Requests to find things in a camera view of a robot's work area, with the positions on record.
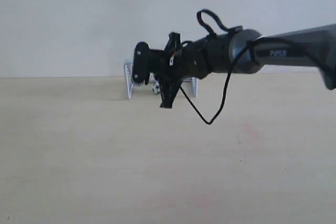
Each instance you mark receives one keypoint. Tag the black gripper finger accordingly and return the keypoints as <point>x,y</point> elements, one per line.
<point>174,41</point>
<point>169,87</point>

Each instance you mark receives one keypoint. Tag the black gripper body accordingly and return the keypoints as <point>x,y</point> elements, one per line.
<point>174,65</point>

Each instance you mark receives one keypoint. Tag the black and white soccer ball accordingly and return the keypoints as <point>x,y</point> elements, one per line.
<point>156,88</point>

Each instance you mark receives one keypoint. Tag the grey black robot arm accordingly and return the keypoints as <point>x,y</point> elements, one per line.
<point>246,52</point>

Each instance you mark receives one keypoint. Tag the small white soccer goal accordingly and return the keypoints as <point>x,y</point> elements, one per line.
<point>127,68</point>

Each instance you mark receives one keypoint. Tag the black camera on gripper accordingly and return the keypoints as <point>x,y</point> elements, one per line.
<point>140,68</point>

